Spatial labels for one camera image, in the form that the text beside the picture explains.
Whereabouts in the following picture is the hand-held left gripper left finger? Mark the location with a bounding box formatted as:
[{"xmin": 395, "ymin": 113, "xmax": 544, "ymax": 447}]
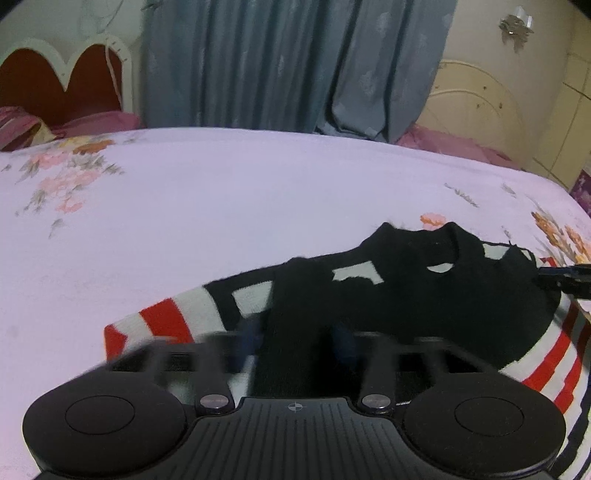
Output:
[{"xmin": 105, "ymin": 318, "xmax": 267, "ymax": 412}]

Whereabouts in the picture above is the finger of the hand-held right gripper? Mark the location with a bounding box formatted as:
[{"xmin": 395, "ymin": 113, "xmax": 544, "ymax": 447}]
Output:
[{"xmin": 534, "ymin": 263, "xmax": 591, "ymax": 300}]

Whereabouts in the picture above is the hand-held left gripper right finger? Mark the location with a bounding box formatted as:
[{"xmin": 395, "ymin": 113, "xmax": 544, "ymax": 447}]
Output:
[{"xmin": 329, "ymin": 320, "xmax": 500, "ymax": 415}]

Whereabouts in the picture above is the striped knit sweater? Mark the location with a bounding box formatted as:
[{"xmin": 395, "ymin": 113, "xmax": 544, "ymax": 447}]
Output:
[{"xmin": 103, "ymin": 222, "xmax": 591, "ymax": 480}]

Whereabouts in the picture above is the floral bed sheet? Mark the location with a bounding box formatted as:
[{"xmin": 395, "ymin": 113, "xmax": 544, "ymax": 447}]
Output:
[{"xmin": 0, "ymin": 127, "xmax": 591, "ymax": 480}]

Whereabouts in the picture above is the pink blanket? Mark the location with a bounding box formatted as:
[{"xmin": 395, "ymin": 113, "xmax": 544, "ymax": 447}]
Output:
[{"xmin": 396, "ymin": 124, "xmax": 525, "ymax": 172}]

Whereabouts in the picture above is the cream wardrobe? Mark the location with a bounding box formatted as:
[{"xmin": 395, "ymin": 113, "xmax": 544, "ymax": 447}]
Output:
[{"xmin": 530, "ymin": 25, "xmax": 591, "ymax": 191}]

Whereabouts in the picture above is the cream arched headboard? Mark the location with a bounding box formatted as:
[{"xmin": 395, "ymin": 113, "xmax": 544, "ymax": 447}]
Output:
[{"xmin": 417, "ymin": 58, "xmax": 533, "ymax": 170}]

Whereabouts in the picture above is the pink pillow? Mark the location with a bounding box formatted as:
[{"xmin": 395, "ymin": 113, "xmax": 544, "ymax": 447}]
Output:
[{"xmin": 50, "ymin": 110, "xmax": 141, "ymax": 139}]

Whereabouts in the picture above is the blue-grey patterned curtain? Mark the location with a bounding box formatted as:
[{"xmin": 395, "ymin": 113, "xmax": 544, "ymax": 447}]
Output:
[{"xmin": 139, "ymin": 0, "xmax": 456, "ymax": 144}]

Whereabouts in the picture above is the striped purple pillow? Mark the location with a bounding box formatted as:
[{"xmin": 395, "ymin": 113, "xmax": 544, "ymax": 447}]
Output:
[{"xmin": 0, "ymin": 105, "xmax": 55, "ymax": 152}]

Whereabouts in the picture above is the red heart-shaped headboard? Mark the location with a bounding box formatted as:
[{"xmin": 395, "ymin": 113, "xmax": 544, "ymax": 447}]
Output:
[{"xmin": 0, "ymin": 37, "xmax": 136, "ymax": 128}]

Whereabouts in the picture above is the glass wall lamp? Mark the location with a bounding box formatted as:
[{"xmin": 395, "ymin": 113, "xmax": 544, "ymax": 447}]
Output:
[{"xmin": 498, "ymin": 6, "xmax": 536, "ymax": 45}]

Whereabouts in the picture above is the white hanging cable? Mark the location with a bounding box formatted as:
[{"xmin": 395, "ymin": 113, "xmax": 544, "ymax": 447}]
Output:
[{"xmin": 79, "ymin": 0, "xmax": 127, "ymax": 112}]

